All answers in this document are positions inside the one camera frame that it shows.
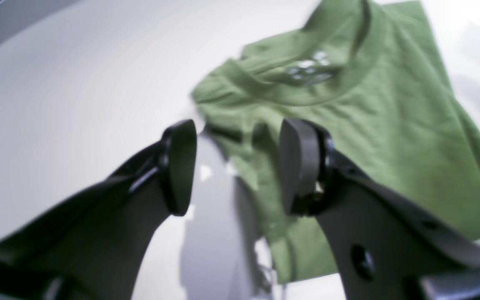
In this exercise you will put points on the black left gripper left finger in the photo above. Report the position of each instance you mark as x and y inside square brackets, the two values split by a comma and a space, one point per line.
[91, 245]

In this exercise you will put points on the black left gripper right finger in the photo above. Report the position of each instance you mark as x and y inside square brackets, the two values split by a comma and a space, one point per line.
[385, 246]

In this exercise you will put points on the green T-shirt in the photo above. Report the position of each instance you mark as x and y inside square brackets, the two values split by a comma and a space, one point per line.
[372, 75]

